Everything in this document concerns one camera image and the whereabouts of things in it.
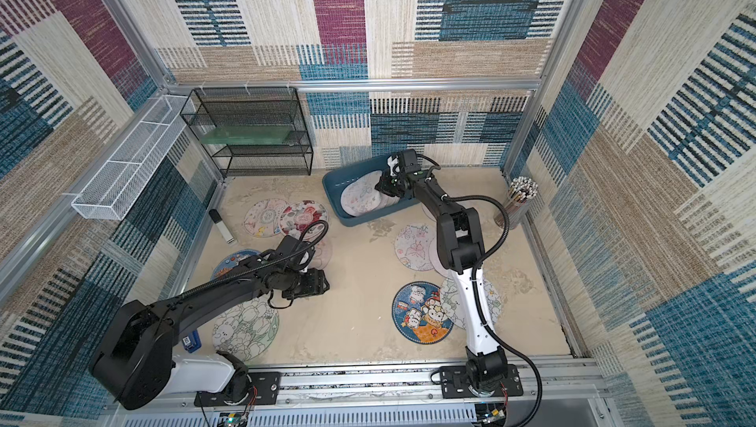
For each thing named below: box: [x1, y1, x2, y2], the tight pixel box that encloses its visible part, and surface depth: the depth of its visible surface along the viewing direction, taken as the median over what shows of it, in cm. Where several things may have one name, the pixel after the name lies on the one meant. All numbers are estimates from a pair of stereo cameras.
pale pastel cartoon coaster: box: [244, 198, 287, 239], surface depth 110 cm
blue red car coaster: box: [210, 249, 262, 280], surface depth 98 cm
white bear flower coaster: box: [340, 170, 401, 217], surface depth 110 cm
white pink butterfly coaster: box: [393, 224, 434, 272], surface depth 101 cm
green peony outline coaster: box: [211, 299, 281, 364], surface depth 83 cm
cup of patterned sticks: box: [494, 176, 539, 231], surface depth 93 cm
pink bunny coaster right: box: [419, 224, 451, 280], surface depth 98 cm
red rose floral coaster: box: [279, 199, 329, 244], surface depth 109 cm
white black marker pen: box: [208, 208, 235, 244], surface depth 101 cm
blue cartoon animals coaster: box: [391, 281, 454, 346], surface depth 87 cm
